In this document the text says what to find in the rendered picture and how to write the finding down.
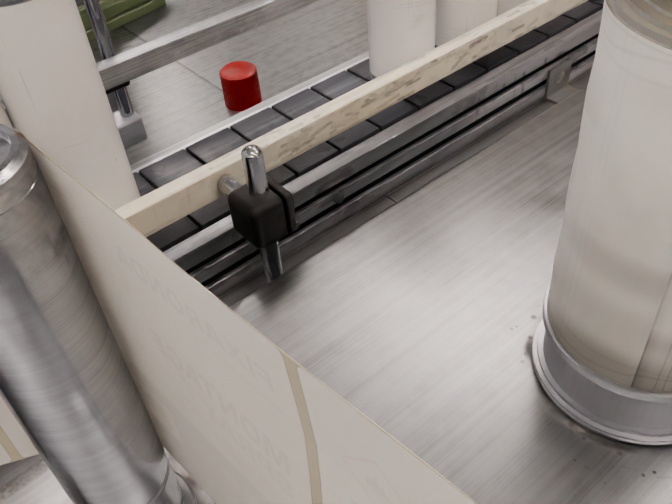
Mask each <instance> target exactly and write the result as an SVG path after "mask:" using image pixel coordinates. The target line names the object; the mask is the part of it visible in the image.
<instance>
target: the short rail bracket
mask: <svg viewBox="0 0 672 504"><path fill-rule="evenodd" d="M241 157H242V163H243V168H244V173H245V178H246V184H244V185H242V186H240V187H238V188H236V189H234V190H232V191H231V192H230V193H229V195H228V204H229V208H230V213H231V217H232V222H233V226H234V229H235V230H236V231H237V232H238V233H240V234H241V235H242V236H243V237H244V238H245V239H247V240H248V241H249V242H250V243H251V244H253V245H254V246H255V247H257V248H258V249H260V253H261V258H262V263H263V268H264V273H265V278H266V283H267V284H268V283H269V282H271V281H273V280H274V279H276V278H277V277H279V276H281V275H282V274H284V273H283V267H282V261H281V255H280V249H279V244H278V240H280V239H281V238H283V237H285V236H286V235H287V234H288V232H289V233H291V232H293V231H294V230H295V229H296V226H297V222H296V215H295V208H294V201H293V195H292V193H291V192H290V191H288V190H287V189H286V188H284V187H283V186H281V185H280V184H279V183H277V182H276V181H274V180H273V179H272V178H270V177H269V176H267V174H266V168H265V163H264V157H263V151H262V149H261V148H260V147H259V146H257V145H253V144H252V145H247V146H245V147H244V148H243V149H242V152H241Z"/></svg>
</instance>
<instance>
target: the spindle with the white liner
mask: <svg viewBox="0 0 672 504"><path fill-rule="evenodd" d="M542 316H543V319H542V320H541V322H540V323H539V325H538V327H537V330H536V332H535V336H534V341H533V347H532V359H533V365H534V369H535V372H536V375H537V377H538V379H539V382H540V383H541V385H542V387H543V389H544V390H545V392H546V393H547V394H548V396H549V397H550V398H551V399H552V401H553V402H554V403H555V404H556V405H557V406H558V407H559V408H560V409H561V410H562V411H564V412H565V413H566V414H567V415H568V416H570V417H571V418H572V419H574V420H575V421H577V422H578V423H580V424H582V425H583V426H585V427H587V428H589V429H591V430H593V431H595V432H597V433H599V434H601V435H604V436H607V437H609V438H612V439H616V440H619V441H623V442H628V443H633V444H640V445H669V444H672V0H604V5H603V11H602V18H601V25H600V31H599V36H598V42H597V47H596V52H595V58H594V62H593V66H592V70H591V74H590V78H589V82H588V86H587V90H586V96H585V102H584V108H583V114H582V121H581V127H580V134H579V141H578V146H577V150H576V154H575V158H574V163H573V167H572V171H571V176H570V181H569V186H568V191H567V196H566V204H565V212H564V219H563V223H562V228H561V232H560V236H559V241H558V245H557V249H556V253H555V257H554V263H553V270H552V278H551V281H550V283H549V285H548V287H547V289H546V292H545V296H544V300H543V307H542Z"/></svg>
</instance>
